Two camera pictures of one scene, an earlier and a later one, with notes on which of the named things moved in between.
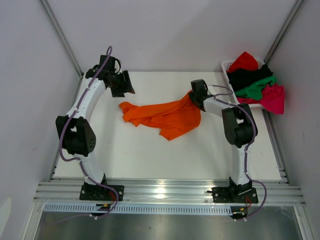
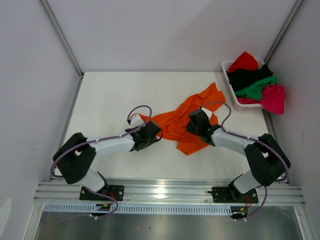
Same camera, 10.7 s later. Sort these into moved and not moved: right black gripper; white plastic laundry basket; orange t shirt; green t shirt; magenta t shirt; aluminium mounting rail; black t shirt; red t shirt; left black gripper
Moved: right black gripper; left black gripper; orange t shirt
Not moved: aluminium mounting rail; green t shirt; magenta t shirt; white plastic laundry basket; black t shirt; red t shirt
